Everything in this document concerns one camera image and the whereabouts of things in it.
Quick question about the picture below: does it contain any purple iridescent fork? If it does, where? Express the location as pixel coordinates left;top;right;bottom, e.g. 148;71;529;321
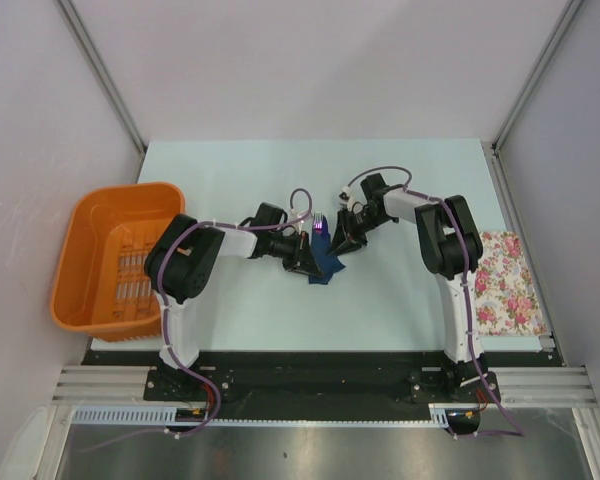
312;212;326;235

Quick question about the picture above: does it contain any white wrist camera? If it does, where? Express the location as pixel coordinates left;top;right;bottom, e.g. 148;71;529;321
289;208;313;230
338;185;357;211

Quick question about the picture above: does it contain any white slotted cable duct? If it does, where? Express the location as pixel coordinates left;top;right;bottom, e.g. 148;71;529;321
72;404;481;430

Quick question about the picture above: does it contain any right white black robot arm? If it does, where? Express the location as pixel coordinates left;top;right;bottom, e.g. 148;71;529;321
329;169;488;401

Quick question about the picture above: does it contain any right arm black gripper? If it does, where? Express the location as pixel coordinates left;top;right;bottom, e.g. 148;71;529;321
328;208;392;259

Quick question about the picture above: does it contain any orange plastic basket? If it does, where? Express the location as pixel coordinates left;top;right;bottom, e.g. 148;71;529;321
50;182;185;342

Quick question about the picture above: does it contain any floral cloth mat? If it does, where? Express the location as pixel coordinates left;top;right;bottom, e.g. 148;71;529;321
475;231;549;336

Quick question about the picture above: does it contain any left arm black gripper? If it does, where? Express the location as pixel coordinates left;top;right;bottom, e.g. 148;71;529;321
267;231;321;278

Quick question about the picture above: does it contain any dark blue paper napkin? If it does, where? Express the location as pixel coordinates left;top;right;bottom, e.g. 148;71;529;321
308;231;346;285

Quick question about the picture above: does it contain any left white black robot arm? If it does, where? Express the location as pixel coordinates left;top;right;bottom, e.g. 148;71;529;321
144;202;322;400

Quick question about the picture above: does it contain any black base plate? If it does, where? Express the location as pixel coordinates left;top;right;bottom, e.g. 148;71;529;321
82;349;564;424

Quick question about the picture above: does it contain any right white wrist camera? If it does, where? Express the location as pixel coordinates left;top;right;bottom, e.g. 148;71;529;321
338;185;357;211

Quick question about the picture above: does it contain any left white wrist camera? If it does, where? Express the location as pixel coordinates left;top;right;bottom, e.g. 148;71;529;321
289;208;313;230

